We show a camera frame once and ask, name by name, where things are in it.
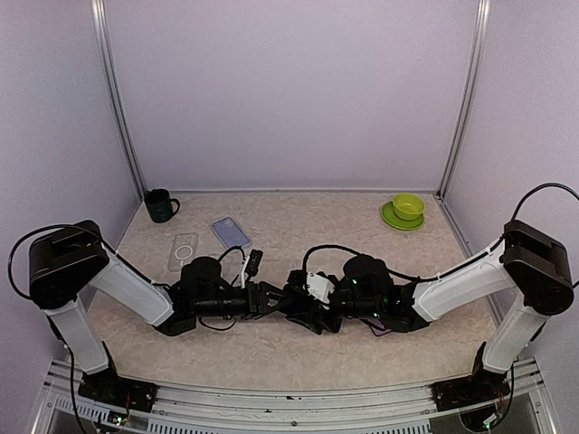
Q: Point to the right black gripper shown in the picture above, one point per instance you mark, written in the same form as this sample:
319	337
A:
315	318

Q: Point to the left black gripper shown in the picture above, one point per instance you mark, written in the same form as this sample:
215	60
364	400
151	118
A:
254	298

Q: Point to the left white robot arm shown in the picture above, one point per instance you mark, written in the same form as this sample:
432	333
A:
64	259

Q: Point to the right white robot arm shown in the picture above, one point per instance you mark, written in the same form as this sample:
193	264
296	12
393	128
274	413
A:
523	259

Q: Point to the lavender phone case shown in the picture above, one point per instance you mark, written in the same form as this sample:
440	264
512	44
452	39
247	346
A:
230	233

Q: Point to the pink phone face down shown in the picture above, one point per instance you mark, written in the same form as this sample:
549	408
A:
377	328

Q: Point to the clear case far left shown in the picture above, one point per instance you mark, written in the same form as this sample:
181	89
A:
182	251

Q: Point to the green bowl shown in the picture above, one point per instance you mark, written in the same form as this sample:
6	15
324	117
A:
408	207

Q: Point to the dark green mug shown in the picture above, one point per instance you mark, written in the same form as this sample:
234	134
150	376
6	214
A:
161	206

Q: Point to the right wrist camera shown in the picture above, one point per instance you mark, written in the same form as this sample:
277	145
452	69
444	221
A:
319	287

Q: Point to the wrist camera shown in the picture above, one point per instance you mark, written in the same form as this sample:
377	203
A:
250	267
319	287

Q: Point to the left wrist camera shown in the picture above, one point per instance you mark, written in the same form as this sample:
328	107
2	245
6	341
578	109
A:
250	267

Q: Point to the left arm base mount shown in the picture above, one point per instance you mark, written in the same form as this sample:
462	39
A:
109	387

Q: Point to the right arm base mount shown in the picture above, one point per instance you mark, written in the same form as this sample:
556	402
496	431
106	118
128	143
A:
479	386

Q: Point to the front aluminium rail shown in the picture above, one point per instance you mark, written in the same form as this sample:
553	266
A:
408	408

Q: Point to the left aluminium frame post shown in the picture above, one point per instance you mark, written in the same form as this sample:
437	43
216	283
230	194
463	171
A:
99	18

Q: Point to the aluminium frame post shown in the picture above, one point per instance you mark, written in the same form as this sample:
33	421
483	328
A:
467	97
99	18

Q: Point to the right aluminium frame post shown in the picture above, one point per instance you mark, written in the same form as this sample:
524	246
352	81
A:
467	97

